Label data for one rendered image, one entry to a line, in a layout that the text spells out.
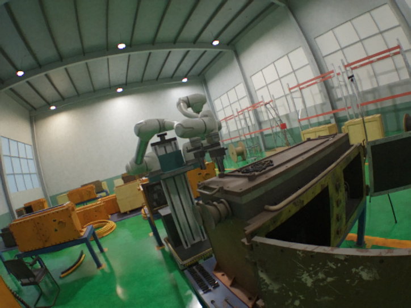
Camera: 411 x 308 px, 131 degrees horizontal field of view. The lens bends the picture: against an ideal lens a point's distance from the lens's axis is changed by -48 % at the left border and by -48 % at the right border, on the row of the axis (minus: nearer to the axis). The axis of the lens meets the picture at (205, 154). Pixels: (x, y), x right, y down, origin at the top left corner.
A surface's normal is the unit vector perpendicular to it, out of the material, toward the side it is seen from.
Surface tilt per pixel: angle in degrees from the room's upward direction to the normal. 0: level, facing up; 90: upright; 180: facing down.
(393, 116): 90
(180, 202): 90
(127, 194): 90
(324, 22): 90
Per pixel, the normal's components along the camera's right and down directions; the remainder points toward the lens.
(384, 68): -0.86, 0.26
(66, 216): 0.44, -0.08
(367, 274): -0.75, 0.24
